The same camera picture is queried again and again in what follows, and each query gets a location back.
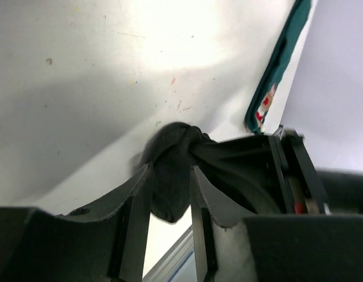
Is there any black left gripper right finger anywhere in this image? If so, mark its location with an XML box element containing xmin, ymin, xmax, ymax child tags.
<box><xmin>190</xmin><ymin>167</ymin><xmax>363</xmax><ymax>281</ymax></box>

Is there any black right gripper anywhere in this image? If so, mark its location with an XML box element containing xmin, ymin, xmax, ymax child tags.
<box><xmin>193</xmin><ymin>126</ymin><xmax>328</xmax><ymax>214</ymax></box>

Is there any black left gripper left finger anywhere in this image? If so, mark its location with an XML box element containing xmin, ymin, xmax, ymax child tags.
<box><xmin>0</xmin><ymin>164</ymin><xmax>154</xmax><ymax>281</ymax></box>

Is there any black sock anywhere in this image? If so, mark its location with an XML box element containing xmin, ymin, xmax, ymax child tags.
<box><xmin>132</xmin><ymin>122</ymin><xmax>211</xmax><ymax>223</ymax></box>

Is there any teal christmas sock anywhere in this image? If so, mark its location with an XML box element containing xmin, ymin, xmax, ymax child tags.
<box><xmin>244</xmin><ymin>1</ymin><xmax>312</xmax><ymax>135</ymax></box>

